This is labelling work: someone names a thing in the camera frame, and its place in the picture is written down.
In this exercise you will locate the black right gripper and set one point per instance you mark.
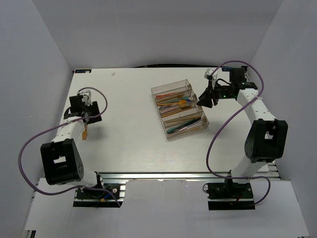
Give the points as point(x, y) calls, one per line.
point(209, 93)

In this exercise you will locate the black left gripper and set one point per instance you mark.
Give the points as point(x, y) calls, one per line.
point(94, 108)

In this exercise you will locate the orange plastic spoon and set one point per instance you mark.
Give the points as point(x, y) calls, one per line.
point(173, 94)
point(181, 106)

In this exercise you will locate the black knife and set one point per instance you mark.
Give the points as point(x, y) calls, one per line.
point(189, 122)

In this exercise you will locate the teal plastic knife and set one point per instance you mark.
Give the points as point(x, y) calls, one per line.
point(174, 129)

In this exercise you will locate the iridescent ornate spoon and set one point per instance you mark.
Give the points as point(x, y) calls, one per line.
point(167, 105)

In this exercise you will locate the teal plastic spoon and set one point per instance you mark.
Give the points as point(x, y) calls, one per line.
point(183, 101)

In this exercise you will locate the silver knife pink handle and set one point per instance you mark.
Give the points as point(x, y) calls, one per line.
point(193, 125)

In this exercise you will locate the silver spoon pink handle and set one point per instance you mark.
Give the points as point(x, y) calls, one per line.
point(172, 109)

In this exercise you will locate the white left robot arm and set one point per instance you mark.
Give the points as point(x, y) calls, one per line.
point(61, 159)

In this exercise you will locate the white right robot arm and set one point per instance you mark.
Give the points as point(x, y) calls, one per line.
point(266, 139)

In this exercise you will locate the clear tiered utensil organizer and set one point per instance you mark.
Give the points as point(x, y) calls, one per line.
point(185, 87)

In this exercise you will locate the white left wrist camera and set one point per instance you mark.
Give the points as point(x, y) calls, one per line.
point(86, 96)

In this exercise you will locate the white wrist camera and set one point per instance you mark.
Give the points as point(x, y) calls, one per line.
point(86, 96)
point(210, 74)

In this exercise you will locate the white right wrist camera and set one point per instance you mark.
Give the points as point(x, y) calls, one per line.
point(210, 74)

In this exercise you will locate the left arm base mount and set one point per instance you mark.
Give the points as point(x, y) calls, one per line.
point(85, 198)

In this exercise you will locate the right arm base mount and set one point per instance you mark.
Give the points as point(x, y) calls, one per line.
point(229, 196)

